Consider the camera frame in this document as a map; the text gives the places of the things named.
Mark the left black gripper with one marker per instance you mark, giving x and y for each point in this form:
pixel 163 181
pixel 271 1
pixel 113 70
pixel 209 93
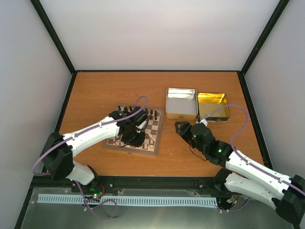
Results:
pixel 139 143

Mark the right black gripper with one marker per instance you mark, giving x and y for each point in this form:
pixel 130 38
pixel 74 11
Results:
pixel 184 130

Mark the white chess bishop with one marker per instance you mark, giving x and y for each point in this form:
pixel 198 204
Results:
pixel 151 136

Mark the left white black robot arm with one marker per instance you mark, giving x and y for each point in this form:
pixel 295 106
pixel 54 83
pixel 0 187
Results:
pixel 60 150

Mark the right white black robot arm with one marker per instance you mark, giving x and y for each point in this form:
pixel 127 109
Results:
pixel 241 174

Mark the wooden chess board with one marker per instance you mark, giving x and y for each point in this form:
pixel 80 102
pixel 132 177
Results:
pixel 154 127

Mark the silver open tin box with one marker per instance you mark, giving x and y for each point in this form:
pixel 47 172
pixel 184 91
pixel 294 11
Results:
pixel 181 103

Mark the gold tin lid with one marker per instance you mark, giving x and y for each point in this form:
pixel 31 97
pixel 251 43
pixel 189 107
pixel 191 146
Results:
pixel 209 102

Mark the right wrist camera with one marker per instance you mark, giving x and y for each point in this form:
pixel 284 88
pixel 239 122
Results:
pixel 203 121

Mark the black frame rail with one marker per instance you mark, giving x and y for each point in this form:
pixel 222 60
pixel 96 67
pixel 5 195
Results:
pixel 213 186

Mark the light blue cable duct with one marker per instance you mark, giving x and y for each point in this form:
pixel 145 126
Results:
pixel 132 201

